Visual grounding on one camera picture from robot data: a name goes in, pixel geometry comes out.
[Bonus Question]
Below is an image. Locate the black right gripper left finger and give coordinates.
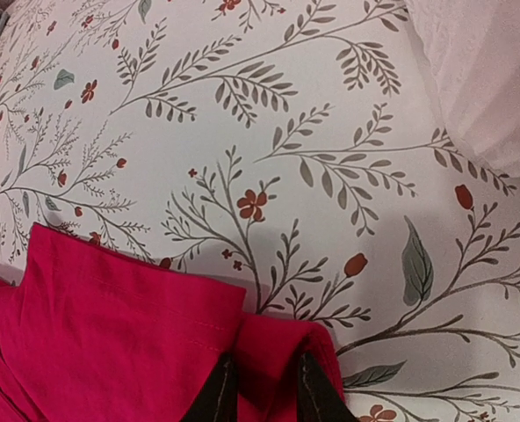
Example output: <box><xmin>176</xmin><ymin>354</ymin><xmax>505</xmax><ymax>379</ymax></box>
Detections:
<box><xmin>182</xmin><ymin>353</ymin><xmax>238</xmax><ymax>422</ymax></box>

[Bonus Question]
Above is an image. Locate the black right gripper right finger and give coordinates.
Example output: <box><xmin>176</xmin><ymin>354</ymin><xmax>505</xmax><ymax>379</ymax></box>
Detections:
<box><xmin>297</xmin><ymin>353</ymin><xmax>353</xmax><ymax>422</ymax></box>

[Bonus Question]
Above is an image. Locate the magenta t-shirt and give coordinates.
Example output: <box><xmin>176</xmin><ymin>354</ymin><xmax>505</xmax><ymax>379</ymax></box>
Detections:
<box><xmin>0</xmin><ymin>224</ymin><xmax>342</xmax><ymax>421</ymax></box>

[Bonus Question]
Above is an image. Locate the white plastic laundry bin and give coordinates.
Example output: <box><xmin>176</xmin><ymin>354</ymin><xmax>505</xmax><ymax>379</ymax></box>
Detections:
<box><xmin>406</xmin><ymin>1</ymin><xmax>520</xmax><ymax>178</ymax></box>

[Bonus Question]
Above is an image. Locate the floral patterned table cloth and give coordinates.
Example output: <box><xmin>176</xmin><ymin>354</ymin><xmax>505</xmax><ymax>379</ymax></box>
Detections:
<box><xmin>0</xmin><ymin>1</ymin><xmax>520</xmax><ymax>421</ymax></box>

